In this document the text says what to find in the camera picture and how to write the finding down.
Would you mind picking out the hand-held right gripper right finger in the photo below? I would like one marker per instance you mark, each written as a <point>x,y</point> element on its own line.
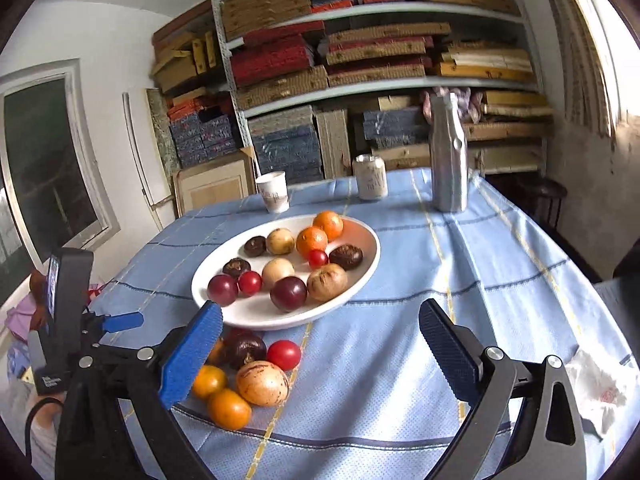
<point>447,350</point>

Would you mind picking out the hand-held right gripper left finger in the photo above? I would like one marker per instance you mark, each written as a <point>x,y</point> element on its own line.
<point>192,350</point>

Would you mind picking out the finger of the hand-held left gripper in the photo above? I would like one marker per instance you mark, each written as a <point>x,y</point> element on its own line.
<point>122,321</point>

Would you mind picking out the small orange fruit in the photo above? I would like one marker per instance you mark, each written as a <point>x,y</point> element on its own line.
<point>216,352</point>

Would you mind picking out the yellow cherry tomato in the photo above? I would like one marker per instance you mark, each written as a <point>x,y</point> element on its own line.
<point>209,381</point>
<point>229,408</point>

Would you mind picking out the dark brown water chestnut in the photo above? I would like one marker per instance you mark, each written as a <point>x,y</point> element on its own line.
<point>236,266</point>
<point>255,246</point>
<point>346,256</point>
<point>245,350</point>

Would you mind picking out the purple plum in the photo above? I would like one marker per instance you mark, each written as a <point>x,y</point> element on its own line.
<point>222,289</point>
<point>288,293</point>

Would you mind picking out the speckled orange passion fruit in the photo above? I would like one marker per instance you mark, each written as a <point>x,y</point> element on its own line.
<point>262,383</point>

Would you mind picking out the red cherry tomato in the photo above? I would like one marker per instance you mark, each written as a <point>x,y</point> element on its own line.
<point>317,258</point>
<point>284,354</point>
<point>249,282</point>

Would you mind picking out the small pale tan fruit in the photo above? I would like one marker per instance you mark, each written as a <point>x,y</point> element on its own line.
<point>278,271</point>

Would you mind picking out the large wrinkled tan fruit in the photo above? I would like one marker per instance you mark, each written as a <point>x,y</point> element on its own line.
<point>327,282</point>

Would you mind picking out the white oval plate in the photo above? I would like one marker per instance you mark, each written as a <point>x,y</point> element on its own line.
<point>360,237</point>

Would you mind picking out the large orange mandarin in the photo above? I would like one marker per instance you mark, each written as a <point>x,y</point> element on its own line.
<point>311,241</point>

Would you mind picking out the brown plush toy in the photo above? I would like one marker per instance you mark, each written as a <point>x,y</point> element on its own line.
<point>37,290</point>

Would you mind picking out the blue striped tablecloth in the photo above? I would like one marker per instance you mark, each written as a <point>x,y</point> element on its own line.
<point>400,310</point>

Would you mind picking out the purple cloth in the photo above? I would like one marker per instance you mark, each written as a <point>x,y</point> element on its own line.
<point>20,322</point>

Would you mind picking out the white framed window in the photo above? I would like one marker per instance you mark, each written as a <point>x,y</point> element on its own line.
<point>45,170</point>

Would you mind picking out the white curved trim strip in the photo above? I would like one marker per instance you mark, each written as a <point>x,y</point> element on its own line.
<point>137,160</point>

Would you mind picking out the tan round fruit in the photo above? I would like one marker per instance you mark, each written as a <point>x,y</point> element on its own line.
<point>280,241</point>

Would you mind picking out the crumpled white plastic wrapper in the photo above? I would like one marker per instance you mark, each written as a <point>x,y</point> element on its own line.
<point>600,385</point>

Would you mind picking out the framed wooden board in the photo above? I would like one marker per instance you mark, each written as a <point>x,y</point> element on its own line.
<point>215,185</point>

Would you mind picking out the small orange mandarin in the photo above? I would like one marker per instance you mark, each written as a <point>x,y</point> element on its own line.
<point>328,225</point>

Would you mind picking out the green mottled board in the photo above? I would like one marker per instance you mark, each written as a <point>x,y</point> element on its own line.
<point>162,130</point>

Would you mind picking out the white paper cup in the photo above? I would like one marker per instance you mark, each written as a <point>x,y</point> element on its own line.
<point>273,192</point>

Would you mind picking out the dark chair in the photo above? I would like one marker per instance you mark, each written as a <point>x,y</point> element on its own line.
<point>542,191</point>

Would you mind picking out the white drink can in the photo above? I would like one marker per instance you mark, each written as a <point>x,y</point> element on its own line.
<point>370,177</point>

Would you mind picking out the silver metal bottle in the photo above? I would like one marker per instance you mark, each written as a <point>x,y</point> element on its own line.
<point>449,160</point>

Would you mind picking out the stack of blue patterned boxes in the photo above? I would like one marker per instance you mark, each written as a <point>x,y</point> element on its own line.
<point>205,132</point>

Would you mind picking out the stack of grey-blue flat boxes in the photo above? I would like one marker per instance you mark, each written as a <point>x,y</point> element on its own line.
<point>395,125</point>
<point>285,147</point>

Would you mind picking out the stack of pale wooden boxes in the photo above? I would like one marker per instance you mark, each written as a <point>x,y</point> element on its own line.
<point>510,130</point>

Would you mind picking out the wooden plank crate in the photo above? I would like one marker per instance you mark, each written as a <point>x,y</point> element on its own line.
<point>334,145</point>

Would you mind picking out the pink cloth bundle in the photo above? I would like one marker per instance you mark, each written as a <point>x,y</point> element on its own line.
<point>465,102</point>

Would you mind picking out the pile of brown cardboard boxes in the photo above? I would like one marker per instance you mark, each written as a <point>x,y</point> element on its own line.
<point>182,55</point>

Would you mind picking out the stack of red and tan boxes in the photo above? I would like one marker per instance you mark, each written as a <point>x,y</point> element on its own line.
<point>275,62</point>

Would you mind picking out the stack of tan woven boxes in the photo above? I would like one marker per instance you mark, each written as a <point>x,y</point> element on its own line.
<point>385,55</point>

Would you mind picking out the beige curtain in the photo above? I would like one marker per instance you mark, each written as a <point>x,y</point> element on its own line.
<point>585,50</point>

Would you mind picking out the stack of brown woven boxes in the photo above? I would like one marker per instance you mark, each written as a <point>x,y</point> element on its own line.
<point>265,5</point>

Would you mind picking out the grey metal shelf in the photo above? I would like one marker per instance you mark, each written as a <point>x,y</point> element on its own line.
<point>375,10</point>

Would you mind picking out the bright window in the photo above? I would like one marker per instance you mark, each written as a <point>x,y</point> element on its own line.
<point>625,25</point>

